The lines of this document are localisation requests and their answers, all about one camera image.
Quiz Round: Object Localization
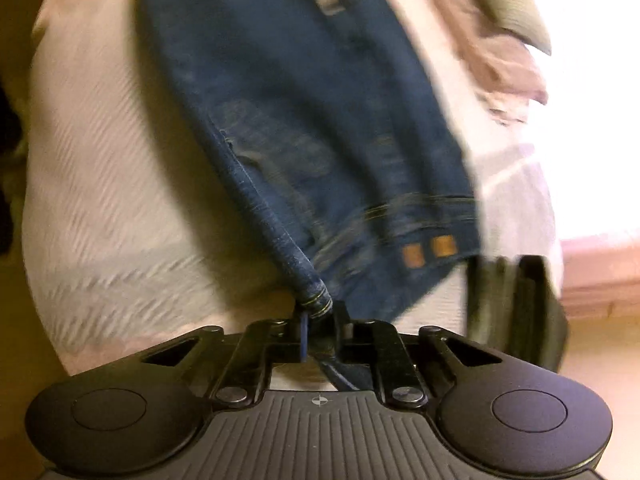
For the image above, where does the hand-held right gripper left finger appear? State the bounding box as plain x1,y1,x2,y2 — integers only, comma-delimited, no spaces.
142,310,310,409

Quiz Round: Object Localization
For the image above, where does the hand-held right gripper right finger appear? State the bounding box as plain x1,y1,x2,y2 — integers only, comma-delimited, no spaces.
312,301,504,408

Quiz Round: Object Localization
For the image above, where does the blue jeans orange stitching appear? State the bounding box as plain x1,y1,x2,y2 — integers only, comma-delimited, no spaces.
137,0,482,391

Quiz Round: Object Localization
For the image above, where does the stack of folded dark clothes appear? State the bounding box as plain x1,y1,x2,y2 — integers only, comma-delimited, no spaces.
469,254,569,375

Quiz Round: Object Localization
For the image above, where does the pink bed mattress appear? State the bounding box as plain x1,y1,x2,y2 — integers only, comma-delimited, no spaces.
559,230,640,322

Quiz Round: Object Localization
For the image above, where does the pink crumpled cloth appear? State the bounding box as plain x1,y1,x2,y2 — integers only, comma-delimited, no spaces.
360,0,549,127

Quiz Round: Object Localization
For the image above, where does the grey green cloth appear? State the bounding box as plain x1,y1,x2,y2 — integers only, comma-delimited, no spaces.
465,0,554,57

